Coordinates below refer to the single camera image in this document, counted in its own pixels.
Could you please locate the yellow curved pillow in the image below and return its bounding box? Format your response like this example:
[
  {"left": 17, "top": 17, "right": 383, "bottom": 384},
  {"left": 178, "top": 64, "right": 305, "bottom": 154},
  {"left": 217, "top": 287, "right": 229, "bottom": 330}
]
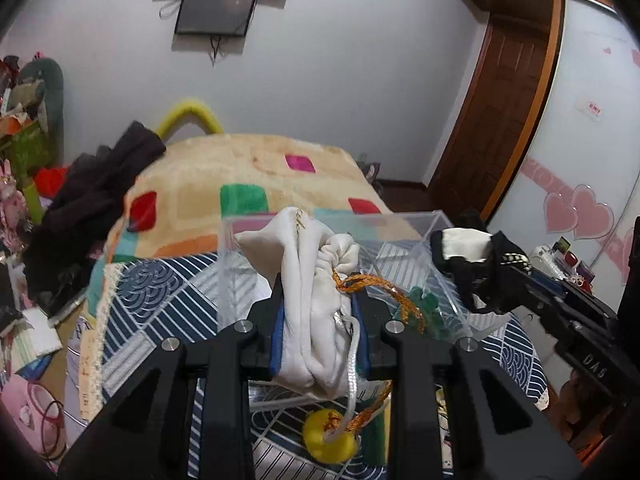
[{"left": 154, "top": 99, "right": 224, "bottom": 142}]

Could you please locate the brown wooden door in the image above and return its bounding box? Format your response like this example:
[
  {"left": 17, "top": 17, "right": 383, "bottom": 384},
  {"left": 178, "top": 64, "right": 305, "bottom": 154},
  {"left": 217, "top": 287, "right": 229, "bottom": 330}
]
[{"left": 427, "top": 14, "right": 552, "bottom": 220}]

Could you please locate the black white sock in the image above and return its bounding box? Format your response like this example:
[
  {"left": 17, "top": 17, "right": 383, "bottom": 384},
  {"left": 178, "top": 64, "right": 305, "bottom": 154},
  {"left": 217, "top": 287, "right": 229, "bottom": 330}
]
[{"left": 430, "top": 228, "right": 532, "bottom": 314}]

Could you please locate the yellow felt ball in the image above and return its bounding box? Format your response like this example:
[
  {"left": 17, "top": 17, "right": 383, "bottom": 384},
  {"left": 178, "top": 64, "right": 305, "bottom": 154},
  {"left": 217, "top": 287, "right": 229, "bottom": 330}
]
[{"left": 302, "top": 408, "right": 359, "bottom": 465}]

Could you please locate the pink plush slipper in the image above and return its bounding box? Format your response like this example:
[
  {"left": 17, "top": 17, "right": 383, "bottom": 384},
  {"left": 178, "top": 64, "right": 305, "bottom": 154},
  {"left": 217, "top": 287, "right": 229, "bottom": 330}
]
[{"left": 1, "top": 374, "right": 64, "bottom": 462}]

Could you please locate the clear plastic storage box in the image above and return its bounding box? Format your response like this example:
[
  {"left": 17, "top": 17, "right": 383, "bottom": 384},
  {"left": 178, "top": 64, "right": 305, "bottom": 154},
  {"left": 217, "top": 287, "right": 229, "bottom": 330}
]
[{"left": 219, "top": 207, "right": 472, "bottom": 412}]

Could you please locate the dark clothes pile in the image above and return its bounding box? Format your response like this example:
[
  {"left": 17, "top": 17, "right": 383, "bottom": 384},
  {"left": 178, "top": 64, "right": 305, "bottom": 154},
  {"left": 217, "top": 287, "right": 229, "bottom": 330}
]
[{"left": 23, "top": 122, "right": 166, "bottom": 316}]

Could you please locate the small wall monitor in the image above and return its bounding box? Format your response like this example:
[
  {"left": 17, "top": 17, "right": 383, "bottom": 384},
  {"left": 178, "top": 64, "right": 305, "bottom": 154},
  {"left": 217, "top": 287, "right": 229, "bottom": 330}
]
[{"left": 175, "top": 0, "right": 257, "bottom": 38}]

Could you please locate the green knitted sock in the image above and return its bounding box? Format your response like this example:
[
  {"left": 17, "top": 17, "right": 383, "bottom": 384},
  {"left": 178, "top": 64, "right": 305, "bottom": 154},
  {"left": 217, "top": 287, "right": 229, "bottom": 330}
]
[{"left": 394, "top": 286, "right": 451, "bottom": 340}]

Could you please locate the green cardboard box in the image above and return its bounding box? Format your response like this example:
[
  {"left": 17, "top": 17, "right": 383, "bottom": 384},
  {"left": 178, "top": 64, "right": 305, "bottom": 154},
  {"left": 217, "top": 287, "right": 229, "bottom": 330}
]
[{"left": 1, "top": 122, "right": 58, "bottom": 226}]

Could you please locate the white drawstring pouch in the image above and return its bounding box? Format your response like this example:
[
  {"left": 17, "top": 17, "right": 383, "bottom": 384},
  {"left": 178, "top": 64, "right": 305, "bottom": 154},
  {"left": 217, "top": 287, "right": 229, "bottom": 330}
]
[{"left": 235, "top": 207, "right": 360, "bottom": 400}]

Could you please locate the right hand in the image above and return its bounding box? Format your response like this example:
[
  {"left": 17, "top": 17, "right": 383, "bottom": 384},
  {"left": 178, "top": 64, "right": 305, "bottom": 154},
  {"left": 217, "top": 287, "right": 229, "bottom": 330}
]
[{"left": 547, "top": 370, "right": 612, "bottom": 462}]

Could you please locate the beige colourful patch blanket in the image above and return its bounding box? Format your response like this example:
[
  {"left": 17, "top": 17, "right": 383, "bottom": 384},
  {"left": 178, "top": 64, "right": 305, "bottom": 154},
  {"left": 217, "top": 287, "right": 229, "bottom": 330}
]
[{"left": 87, "top": 133, "right": 390, "bottom": 318}]

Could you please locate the pink bunny doll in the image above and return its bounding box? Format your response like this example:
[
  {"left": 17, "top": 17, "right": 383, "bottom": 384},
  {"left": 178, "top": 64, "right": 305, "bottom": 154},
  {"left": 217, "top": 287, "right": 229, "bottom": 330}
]
[{"left": 1, "top": 159, "right": 27, "bottom": 254}]

